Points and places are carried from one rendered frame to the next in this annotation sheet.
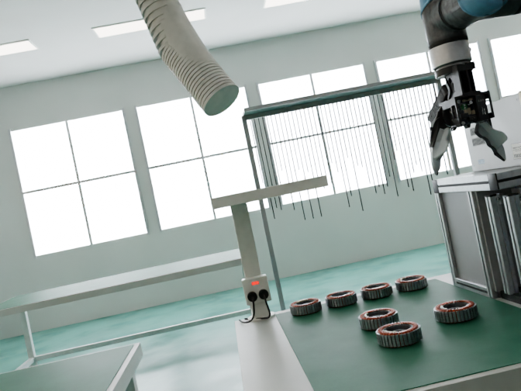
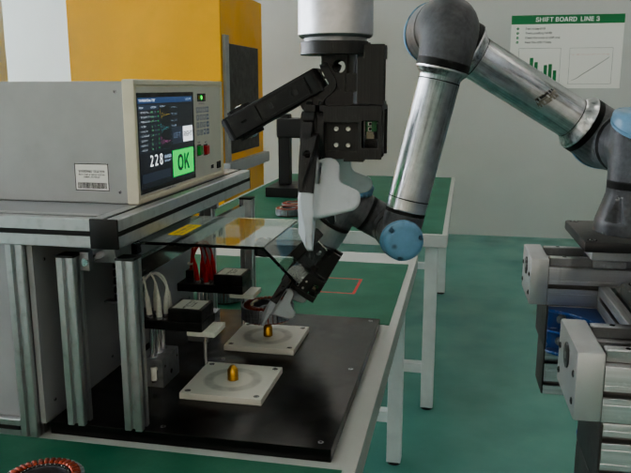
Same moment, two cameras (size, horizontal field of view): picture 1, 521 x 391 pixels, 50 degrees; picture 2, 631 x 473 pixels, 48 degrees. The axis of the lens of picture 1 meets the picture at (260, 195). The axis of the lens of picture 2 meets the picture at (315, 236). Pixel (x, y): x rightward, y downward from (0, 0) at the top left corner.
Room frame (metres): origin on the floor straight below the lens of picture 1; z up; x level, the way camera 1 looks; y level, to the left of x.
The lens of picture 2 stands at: (0.91, 0.30, 1.31)
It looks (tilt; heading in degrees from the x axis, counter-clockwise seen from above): 12 degrees down; 286
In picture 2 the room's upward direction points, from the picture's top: straight up
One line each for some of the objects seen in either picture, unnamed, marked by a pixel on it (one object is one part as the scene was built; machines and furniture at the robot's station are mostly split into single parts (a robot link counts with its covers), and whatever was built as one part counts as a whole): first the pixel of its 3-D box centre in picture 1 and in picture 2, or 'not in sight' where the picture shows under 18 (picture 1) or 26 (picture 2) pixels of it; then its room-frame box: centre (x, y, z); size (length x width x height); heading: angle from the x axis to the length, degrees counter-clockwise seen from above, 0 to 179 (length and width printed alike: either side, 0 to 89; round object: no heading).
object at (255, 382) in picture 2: not in sight; (233, 382); (1.39, -0.84, 0.78); 0.15 x 0.15 x 0.01; 4
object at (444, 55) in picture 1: (452, 57); (335, 21); (1.09, -0.42, 1.37); 0.08 x 0.08 x 0.05
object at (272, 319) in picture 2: not in sight; (268, 310); (1.41, -1.09, 0.84); 0.11 x 0.11 x 0.04
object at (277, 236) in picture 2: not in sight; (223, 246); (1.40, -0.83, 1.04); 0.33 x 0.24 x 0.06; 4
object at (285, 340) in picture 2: not in sight; (268, 338); (1.41, -1.09, 0.78); 0.15 x 0.15 x 0.01; 4
